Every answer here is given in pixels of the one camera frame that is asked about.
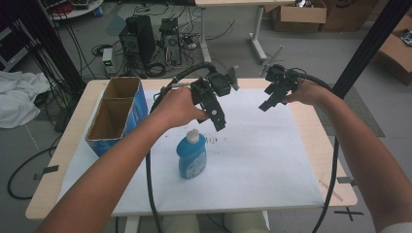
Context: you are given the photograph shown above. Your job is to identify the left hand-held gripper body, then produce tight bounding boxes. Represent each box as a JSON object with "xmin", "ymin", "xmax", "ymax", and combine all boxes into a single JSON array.
[{"xmin": 189, "ymin": 65, "xmax": 241, "ymax": 113}]

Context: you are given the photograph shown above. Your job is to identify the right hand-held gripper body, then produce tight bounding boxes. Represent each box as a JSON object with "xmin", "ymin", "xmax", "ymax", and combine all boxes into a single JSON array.
[{"xmin": 259, "ymin": 45, "xmax": 299, "ymax": 98}]

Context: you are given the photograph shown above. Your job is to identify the person's left hand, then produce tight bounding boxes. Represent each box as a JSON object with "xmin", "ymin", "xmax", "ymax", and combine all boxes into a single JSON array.
[{"xmin": 150, "ymin": 85, "xmax": 210, "ymax": 129}]

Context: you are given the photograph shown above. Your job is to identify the person's right hand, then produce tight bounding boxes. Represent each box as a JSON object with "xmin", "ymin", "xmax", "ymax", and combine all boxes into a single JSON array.
[{"xmin": 281, "ymin": 78, "xmax": 328, "ymax": 107}]

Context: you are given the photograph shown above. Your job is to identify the blue bottle with white cap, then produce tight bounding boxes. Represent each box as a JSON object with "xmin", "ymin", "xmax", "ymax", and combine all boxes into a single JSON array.
[{"xmin": 176, "ymin": 128, "xmax": 208, "ymax": 181}]

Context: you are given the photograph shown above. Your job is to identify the white background desk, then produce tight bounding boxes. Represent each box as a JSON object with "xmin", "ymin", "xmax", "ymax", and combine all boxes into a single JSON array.
[{"xmin": 193, "ymin": 0, "xmax": 296, "ymax": 64}]

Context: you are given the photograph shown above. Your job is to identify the white paper mat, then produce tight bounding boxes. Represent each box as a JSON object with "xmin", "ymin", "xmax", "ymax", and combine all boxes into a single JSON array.
[{"xmin": 57, "ymin": 87, "xmax": 326, "ymax": 217}]

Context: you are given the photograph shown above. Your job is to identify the small black computer tower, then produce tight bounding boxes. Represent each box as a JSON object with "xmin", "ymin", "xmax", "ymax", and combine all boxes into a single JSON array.
[{"xmin": 158, "ymin": 17, "xmax": 183, "ymax": 68}]

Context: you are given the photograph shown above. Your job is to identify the open brown cardboard box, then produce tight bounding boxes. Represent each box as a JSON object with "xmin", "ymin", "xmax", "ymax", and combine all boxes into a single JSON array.
[{"xmin": 271, "ymin": 0, "xmax": 328, "ymax": 34}]

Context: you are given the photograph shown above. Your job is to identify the large black computer tower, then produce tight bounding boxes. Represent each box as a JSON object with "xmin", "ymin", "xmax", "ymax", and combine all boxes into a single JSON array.
[{"xmin": 118, "ymin": 14, "xmax": 157, "ymax": 71}]

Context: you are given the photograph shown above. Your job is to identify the blue cardboard box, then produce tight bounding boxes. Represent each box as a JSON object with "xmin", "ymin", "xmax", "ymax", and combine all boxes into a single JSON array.
[{"xmin": 84, "ymin": 76, "xmax": 150, "ymax": 158}]

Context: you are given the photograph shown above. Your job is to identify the closed brown cardboard box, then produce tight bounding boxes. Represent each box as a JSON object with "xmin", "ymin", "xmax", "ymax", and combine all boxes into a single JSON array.
[{"xmin": 320, "ymin": 0, "xmax": 379, "ymax": 33}]

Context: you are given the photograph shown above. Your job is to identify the white power supply unit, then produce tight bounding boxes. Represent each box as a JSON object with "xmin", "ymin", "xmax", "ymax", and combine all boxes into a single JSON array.
[{"xmin": 101, "ymin": 47, "xmax": 116, "ymax": 78}]

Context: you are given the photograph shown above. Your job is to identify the brown cardboard box with flap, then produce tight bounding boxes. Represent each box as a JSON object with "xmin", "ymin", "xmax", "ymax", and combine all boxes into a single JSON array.
[{"xmin": 372, "ymin": 14, "xmax": 412, "ymax": 87}]

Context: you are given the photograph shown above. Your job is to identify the round white table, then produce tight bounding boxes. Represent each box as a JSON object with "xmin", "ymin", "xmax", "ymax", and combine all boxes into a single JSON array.
[{"xmin": 41, "ymin": 0, "xmax": 105, "ymax": 21}]

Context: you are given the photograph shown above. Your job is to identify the white cloth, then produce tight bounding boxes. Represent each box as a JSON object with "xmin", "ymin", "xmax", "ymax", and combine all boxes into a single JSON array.
[{"xmin": 0, "ymin": 70, "xmax": 52, "ymax": 130}]

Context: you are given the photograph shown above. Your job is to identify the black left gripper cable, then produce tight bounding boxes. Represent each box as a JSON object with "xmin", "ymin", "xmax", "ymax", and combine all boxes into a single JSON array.
[{"xmin": 145, "ymin": 61, "xmax": 218, "ymax": 233}]

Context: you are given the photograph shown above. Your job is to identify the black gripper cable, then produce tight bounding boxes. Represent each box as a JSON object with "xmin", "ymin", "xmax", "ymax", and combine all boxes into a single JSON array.
[
  {"xmin": 287, "ymin": 67, "xmax": 341, "ymax": 233},
  {"xmin": 145, "ymin": 61, "xmax": 218, "ymax": 233}
]

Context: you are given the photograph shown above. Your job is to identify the black metal frame post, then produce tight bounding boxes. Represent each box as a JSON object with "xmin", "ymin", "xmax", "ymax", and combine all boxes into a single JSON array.
[{"xmin": 331, "ymin": 0, "xmax": 412, "ymax": 100}]

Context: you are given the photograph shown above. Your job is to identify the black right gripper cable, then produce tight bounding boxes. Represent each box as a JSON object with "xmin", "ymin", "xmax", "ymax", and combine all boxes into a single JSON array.
[{"xmin": 287, "ymin": 67, "xmax": 341, "ymax": 233}]

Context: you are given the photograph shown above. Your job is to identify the black stand with cables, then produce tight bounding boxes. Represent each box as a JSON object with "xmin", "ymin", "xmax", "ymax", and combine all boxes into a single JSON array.
[{"xmin": 33, "ymin": 0, "xmax": 87, "ymax": 95}]

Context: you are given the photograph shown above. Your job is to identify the black floor cable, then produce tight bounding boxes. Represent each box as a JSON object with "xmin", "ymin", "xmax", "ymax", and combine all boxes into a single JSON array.
[{"xmin": 6, "ymin": 145, "xmax": 60, "ymax": 201}]

